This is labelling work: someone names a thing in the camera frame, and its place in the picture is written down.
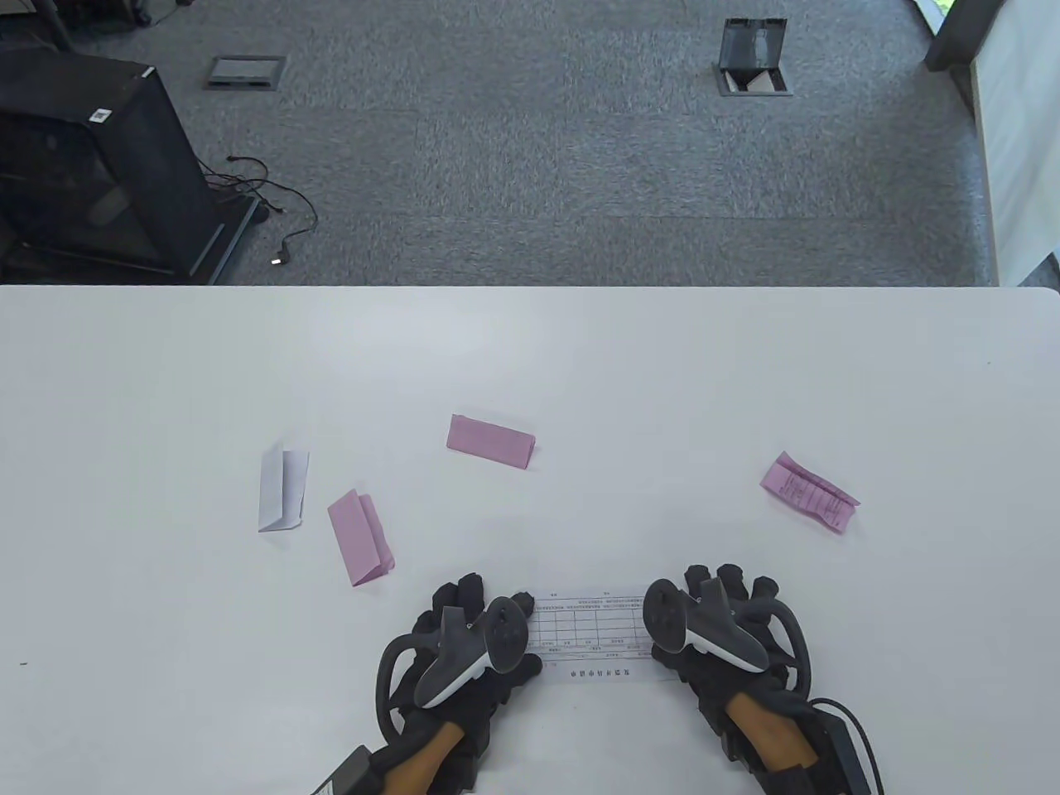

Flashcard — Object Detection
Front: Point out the closed grey floor socket box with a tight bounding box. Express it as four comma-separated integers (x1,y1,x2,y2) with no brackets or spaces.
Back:
204,55,288,91

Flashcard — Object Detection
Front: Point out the person's left forearm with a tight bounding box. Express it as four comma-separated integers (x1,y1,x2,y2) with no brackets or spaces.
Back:
385,720,465,795

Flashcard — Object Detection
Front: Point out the black wrist pack cable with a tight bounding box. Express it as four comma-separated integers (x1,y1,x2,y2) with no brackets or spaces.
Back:
807,698,884,788

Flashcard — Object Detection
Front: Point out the white paper invoice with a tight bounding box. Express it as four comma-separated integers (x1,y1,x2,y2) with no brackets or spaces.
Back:
522,590,676,685
258,450,311,532

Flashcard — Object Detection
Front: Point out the person's left hand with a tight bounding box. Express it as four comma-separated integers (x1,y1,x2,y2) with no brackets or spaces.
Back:
389,573,544,746

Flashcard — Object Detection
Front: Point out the black cabinet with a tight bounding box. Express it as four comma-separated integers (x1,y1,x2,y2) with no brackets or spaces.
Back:
0,46,259,285

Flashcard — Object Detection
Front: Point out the person's right hand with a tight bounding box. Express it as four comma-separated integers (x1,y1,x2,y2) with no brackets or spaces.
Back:
651,565,809,723

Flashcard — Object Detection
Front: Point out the person's right forearm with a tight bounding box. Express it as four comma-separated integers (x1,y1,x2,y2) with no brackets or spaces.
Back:
725,691,821,771

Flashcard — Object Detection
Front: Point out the open grey floor socket box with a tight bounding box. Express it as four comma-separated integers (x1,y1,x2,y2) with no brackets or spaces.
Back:
717,17,794,98

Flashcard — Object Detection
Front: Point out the black floor cable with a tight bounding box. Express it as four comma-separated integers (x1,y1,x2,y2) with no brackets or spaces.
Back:
201,154,319,267

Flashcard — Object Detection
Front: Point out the dark grey pillar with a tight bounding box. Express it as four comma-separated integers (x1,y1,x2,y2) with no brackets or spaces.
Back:
923,0,1007,71

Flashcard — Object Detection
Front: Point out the white partition panel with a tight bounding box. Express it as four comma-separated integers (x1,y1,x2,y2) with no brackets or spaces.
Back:
969,0,1060,287

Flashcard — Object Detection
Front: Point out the black wrist pack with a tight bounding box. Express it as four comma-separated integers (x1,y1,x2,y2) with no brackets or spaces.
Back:
313,745,373,795
810,714,872,795

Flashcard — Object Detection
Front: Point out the black wrist strap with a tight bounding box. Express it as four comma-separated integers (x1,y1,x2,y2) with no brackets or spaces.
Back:
758,762,821,795
364,741,400,795

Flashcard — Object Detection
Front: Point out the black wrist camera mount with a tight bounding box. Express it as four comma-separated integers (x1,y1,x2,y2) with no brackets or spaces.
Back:
447,729,491,789
716,719,756,773

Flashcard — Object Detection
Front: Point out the pink paper invoice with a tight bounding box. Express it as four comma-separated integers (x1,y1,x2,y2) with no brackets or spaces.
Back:
327,489,395,589
760,451,860,531
446,413,537,471

